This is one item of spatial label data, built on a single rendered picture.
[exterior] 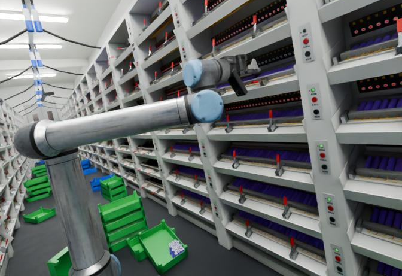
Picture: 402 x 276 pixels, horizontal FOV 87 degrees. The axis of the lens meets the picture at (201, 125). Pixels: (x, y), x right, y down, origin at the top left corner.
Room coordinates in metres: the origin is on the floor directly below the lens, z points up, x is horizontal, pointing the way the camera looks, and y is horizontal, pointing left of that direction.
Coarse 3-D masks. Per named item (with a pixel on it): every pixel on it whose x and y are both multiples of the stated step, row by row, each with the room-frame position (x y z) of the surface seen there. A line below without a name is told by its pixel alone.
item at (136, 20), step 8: (128, 16) 1.84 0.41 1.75; (136, 16) 1.86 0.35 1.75; (144, 16) 1.90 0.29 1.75; (136, 24) 1.85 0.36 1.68; (136, 32) 1.84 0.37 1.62; (144, 40) 1.88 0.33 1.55; (152, 40) 1.92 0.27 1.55; (136, 48) 1.83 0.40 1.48; (144, 48) 1.87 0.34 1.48; (152, 48) 1.91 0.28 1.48; (152, 64) 1.89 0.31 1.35; (160, 64) 1.94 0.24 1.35; (144, 72) 1.84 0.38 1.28; (152, 72) 1.88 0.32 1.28; (160, 72) 1.93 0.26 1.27; (144, 80) 1.83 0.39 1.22; (144, 88) 1.84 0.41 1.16; (152, 96) 1.85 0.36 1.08; (160, 96) 1.90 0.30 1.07; (152, 136) 1.89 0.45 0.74; (160, 144) 1.84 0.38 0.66; (160, 160) 1.84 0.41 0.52; (168, 168) 1.85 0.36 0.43; (168, 184) 1.83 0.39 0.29; (168, 192) 1.83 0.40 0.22; (168, 200) 1.86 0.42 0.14; (168, 208) 1.89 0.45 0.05; (176, 208) 1.85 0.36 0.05
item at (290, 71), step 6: (276, 72) 0.90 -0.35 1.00; (282, 72) 0.87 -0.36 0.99; (288, 72) 0.85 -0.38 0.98; (294, 72) 0.83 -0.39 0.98; (258, 78) 0.96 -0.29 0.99; (270, 78) 0.92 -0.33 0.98; (276, 78) 0.88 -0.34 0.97; (246, 84) 1.02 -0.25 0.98; (252, 84) 0.98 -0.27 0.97; (228, 90) 1.11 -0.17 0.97
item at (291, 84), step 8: (272, 64) 1.03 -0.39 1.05; (296, 72) 0.77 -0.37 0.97; (280, 80) 0.86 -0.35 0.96; (288, 80) 0.81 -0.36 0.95; (296, 80) 0.78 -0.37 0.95; (248, 88) 0.99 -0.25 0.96; (256, 88) 0.93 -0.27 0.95; (264, 88) 0.89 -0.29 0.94; (272, 88) 0.87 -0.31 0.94; (280, 88) 0.84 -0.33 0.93; (288, 88) 0.82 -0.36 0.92; (296, 88) 0.79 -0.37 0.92; (224, 96) 1.09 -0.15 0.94; (232, 96) 1.05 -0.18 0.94; (240, 96) 1.01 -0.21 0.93; (248, 96) 0.98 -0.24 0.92; (256, 96) 0.95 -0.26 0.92; (264, 96) 0.92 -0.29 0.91
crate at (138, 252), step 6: (174, 228) 1.49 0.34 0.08; (126, 240) 1.47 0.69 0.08; (132, 240) 1.50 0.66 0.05; (138, 240) 1.52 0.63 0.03; (132, 246) 1.49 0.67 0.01; (138, 246) 1.48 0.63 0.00; (132, 252) 1.39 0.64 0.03; (138, 252) 1.32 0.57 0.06; (144, 252) 1.35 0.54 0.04; (138, 258) 1.32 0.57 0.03; (144, 258) 1.34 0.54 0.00
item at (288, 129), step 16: (272, 96) 1.04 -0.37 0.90; (288, 96) 0.98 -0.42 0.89; (256, 112) 1.13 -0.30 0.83; (272, 112) 1.04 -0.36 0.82; (288, 112) 0.95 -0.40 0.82; (208, 128) 1.27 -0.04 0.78; (224, 128) 1.19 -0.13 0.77; (240, 128) 1.09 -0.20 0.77; (256, 128) 1.01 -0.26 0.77; (272, 128) 0.90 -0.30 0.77; (288, 128) 0.86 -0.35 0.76; (304, 128) 0.77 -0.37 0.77
